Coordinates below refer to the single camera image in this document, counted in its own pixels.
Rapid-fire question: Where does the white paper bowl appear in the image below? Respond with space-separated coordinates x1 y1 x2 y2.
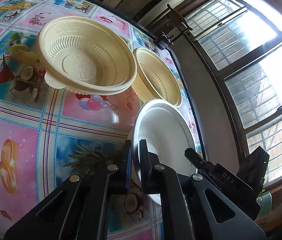
127 99 198 207

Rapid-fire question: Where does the colourful printed tablecloth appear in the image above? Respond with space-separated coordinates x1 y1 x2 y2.
0 0 204 239

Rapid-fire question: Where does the beige plastic bowl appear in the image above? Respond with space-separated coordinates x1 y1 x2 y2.
132 47 183 108
36 16 137 95

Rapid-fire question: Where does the window with metal grille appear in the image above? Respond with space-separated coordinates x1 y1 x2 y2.
181 0 282 186

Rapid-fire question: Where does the dark wooden chair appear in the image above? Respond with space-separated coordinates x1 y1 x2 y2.
154 4 193 50

